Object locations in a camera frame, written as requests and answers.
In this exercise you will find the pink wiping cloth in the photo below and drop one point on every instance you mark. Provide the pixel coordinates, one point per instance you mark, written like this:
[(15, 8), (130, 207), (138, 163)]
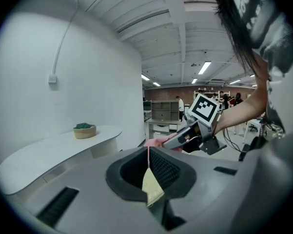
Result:
[(158, 141)]

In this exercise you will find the ceiling tube lights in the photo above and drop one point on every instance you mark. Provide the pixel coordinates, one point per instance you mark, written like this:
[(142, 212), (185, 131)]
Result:
[(204, 67)]

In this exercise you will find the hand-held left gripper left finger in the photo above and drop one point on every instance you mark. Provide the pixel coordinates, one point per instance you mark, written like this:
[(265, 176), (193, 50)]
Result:
[(100, 203)]

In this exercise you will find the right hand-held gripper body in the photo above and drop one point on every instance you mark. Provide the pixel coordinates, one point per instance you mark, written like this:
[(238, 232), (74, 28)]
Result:
[(203, 110)]

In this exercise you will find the computer monitor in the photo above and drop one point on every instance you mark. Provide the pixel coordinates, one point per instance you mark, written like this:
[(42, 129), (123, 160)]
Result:
[(147, 105)]

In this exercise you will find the white curved vanity desk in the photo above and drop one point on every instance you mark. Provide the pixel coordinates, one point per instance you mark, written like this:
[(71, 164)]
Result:
[(51, 150)]

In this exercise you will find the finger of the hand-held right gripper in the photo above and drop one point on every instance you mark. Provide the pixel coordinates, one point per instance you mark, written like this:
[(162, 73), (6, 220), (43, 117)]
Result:
[(178, 139), (193, 145)]

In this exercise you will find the green basket filling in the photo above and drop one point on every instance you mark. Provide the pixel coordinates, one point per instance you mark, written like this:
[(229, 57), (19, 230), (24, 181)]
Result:
[(84, 125)]

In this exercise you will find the person's printed white shirt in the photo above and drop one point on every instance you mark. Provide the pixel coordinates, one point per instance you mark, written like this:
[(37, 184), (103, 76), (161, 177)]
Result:
[(270, 21)]

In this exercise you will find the woven round basket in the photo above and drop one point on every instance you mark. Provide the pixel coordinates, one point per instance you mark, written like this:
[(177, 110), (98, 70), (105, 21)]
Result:
[(85, 133)]

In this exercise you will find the person's right forearm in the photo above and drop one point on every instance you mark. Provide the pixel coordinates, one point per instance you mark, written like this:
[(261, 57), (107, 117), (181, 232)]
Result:
[(241, 111)]

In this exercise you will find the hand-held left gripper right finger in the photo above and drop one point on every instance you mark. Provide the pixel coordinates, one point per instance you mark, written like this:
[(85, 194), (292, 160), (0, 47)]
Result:
[(221, 191)]

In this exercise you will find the person's studded belt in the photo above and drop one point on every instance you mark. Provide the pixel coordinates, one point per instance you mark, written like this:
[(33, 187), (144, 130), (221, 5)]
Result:
[(274, 130)]

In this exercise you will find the white wall box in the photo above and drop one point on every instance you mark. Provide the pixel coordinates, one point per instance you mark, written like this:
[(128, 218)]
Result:
[(52, 78)]

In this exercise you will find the white wall conduit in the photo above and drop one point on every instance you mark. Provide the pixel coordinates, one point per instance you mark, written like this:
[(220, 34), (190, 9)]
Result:
[(54, 69)]

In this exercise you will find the cream upholstered stool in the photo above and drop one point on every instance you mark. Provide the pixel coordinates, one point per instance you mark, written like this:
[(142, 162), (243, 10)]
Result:
[(151, 186)]

